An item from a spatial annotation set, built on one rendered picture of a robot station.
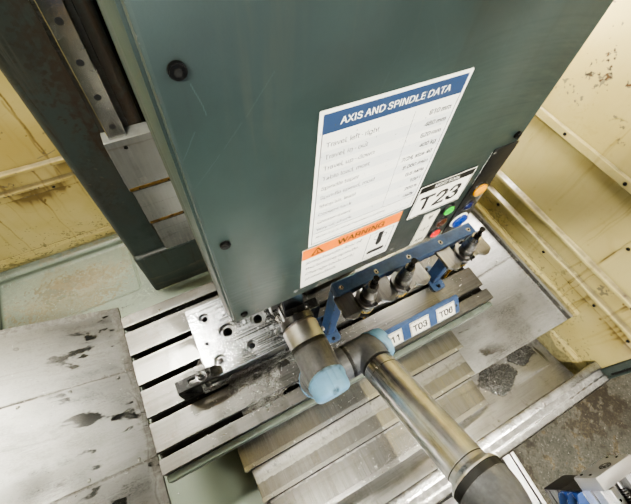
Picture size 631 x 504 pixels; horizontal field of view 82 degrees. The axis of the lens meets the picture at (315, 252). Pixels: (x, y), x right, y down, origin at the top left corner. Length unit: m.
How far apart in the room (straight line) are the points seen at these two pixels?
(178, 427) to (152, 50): 1.09
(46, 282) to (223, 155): 1.72
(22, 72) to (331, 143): 0.79
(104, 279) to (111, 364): 0.43
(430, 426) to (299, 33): 0.62
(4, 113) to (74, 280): 0.75
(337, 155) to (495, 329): 1.33
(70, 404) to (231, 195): 1.30
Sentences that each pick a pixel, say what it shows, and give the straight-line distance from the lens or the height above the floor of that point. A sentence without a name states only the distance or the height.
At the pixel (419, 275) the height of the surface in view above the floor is 1.22.
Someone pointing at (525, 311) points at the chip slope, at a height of 0.81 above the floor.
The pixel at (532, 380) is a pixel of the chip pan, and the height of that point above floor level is 0.66.
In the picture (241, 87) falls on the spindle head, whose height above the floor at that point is 1.92.
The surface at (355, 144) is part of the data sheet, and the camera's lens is 0.35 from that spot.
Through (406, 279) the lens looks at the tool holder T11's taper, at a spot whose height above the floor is 1.26.
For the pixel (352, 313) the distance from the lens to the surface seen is 0.93.
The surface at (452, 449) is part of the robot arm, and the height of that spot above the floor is 1.42.
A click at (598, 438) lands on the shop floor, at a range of 2.65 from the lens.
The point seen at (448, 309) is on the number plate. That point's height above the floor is 0.94.
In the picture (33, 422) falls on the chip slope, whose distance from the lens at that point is 1.55.
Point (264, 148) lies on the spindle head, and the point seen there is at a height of 1.87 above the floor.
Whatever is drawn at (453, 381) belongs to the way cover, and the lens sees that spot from 1.50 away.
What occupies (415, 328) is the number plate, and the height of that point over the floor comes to 0.94.
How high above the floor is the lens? 2.07
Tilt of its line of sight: 58 degrees down
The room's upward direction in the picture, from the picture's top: 7 degrees clockwise
